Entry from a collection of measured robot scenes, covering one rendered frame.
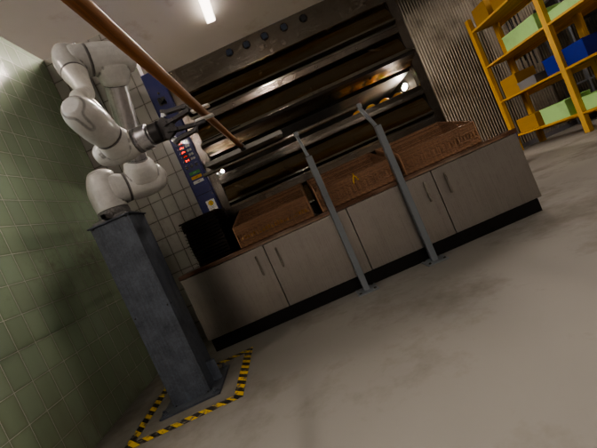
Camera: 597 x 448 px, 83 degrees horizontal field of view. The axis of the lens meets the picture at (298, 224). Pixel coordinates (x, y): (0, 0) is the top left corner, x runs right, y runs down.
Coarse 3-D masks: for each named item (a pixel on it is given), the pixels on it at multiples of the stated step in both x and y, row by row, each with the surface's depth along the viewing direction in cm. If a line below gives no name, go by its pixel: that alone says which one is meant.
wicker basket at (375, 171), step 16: (352, 160) 272; (368, 160) 270; (384, 160) 226; (336, 176) 271; (352, 176) 227; (368, 176) 227; (384, 176) 227; (320, 192) 229; (336, 192) 228; (352, 192) 228; (368, 192) 228; (320, 208) 247
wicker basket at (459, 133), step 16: (448, 128) 258; (464, 128) 225; (400, 144) 271; (416, 144) 269; (432, 144) 226; (448, 144) 226; (464, 144) 226; (400, 160) 226; (416, 160) 226; (432, 160) 226
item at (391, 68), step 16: (384, 64) 257; (400, 64) 265; (352, 80) 258; (368, 80) 269; (320, 96) 260; (336, 96) 272; (288, 112) 264; (304, 112) 275; (240, 128) 261; (256, 128) 267; (272, 128) 279; (208, 144) 262; (224, 144) 270
